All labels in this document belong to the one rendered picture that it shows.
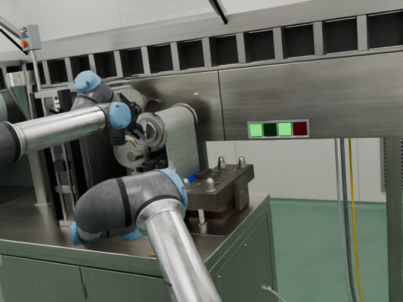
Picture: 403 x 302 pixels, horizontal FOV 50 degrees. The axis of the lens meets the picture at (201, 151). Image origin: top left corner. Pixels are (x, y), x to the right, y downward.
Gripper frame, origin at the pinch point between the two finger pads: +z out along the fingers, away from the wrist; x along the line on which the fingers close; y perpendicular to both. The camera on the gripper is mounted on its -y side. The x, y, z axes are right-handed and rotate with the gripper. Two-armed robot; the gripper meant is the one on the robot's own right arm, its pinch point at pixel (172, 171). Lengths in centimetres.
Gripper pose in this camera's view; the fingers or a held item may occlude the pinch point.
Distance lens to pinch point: 162.6
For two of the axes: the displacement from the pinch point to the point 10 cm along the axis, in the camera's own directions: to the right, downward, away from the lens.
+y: -1.1, -9.7, -2.0
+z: 4.4, -2.3, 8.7
